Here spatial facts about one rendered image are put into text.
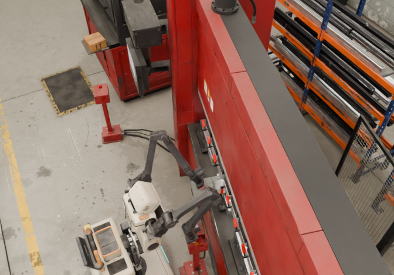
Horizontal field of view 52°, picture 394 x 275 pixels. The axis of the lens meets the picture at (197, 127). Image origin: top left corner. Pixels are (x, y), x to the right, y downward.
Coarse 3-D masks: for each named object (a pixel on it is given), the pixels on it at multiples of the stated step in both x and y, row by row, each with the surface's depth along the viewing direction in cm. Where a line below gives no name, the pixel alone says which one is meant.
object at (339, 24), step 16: (288, 0) 459; (304, 0) 454; (320, 0) 449; (336, 0) 447; (320, 16) 427; (336, 16) 430; (352, 16) 428; (336, 32) 408; (352, 32) 409; (368, 32) 411; (352, 48) 393; (368, 48) 396; (384, 48) 390; (368, 64) 382
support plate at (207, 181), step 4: (212, 176) 344; (216, 176) 344; (204, 180) 341; (208, 180) 341; (212, 180) 341; (216, 180) 341; (192, 184) 338; (208, 184) 338; (212, 184) 338; (192, 188) 335; (196, 188) 335; (196, 192) 333; (200, 192) 333; (224, 192) 333; (196, 196) 330
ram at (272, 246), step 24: (216, 72) 280; (216, 96) 293; (216, 120) 308; (240, 120) 238; (240, 144) 247; (240, 168) 257; (240, 192) 268; (264, 192) 213; (264, 216) 220; (264, 240) 228; (288, 240) 187; (264, 264) 237; (288, 264) 193
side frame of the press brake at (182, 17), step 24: (168, 0) 312; (192, 0) 302; (240, 0) 311; (264, 0) 316; (168, 24) 337; (192, 24) 318; (264, 24) 333; (192, 48) 335; (192, 72) 355; (192, 96) 376; (192, 120) 400
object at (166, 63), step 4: (164, 60) 418; (168, 60) 418; (152, 64) 413; (156, 64) 413; (160, 64) 413; (164, 64) 413; (168, 64) 413; (152, 68) 411; (156, 68) 419; (160, 68) 419; (164, 68) 419; (168, 68) 415; (152, 72) 415; (156, 72) 416
